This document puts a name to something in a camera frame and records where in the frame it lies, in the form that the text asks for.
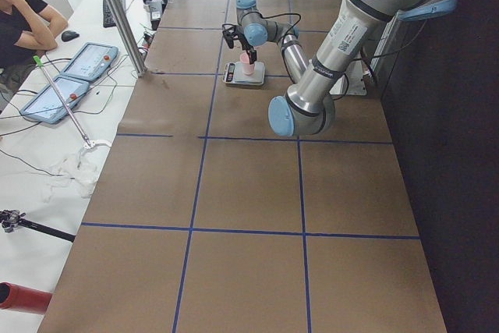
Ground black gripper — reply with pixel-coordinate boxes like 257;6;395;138
235;25;257;63

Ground pink plastic cup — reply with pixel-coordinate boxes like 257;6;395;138
239;53;255;76

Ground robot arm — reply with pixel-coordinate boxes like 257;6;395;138
268;0;458;136
234;0;307;83

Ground white digital kitchen scale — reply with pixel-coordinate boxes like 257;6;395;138
223;62;265;87

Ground black keyboard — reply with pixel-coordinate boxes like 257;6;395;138
102;0;127;29

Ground far teach pendant tablet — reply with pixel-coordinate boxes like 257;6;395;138
60;42;119;83

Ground teach pendant tablet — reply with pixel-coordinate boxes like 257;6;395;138
60;42;119;83
20;76;90;124

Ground black computer mouse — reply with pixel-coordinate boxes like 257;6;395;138
61;30;80;42

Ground crumpled white paper towels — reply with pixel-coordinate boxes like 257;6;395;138
41;147;98;203

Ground near teach pendant tablet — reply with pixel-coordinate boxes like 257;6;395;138
20;76;90;124

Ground person in black shirt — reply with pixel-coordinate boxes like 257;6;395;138
1;0;68;109

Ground black tripod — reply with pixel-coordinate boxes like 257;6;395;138
1;210;76;243

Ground red cylinder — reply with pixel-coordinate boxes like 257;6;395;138
1;282;52;315

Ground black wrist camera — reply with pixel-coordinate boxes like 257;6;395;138
222;23;239;49

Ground black camera cable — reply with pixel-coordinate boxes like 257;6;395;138
232;12;302;42

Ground aluminium frame post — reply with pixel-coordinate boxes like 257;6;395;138
106;0;147;77

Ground green handled reach grabber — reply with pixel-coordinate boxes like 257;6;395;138
33;55;112;150

